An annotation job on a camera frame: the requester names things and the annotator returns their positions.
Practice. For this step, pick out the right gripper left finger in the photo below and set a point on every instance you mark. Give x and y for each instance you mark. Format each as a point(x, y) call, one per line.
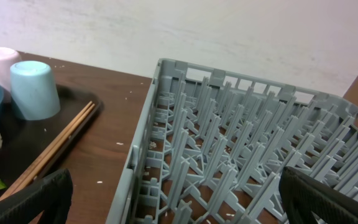
point(50, 197)

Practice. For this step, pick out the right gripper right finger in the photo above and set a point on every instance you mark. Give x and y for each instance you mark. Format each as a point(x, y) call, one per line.
point(305, 199)

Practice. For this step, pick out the wooden chopstick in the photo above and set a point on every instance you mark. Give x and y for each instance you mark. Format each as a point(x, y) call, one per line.
point(61, 143)
point(51, 146)

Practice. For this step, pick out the light blue plastic cup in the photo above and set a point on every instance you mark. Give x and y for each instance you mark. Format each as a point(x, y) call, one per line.
point(33, 91)

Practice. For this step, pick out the dark brown serving tray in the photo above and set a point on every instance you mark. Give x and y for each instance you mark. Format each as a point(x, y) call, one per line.
point(23, 141)

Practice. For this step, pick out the white plastic cup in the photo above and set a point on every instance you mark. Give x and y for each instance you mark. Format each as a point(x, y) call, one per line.
point(8, 57)

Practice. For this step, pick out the grey dishwasher rack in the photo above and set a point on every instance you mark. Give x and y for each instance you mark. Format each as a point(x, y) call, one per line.
point(211, 145)

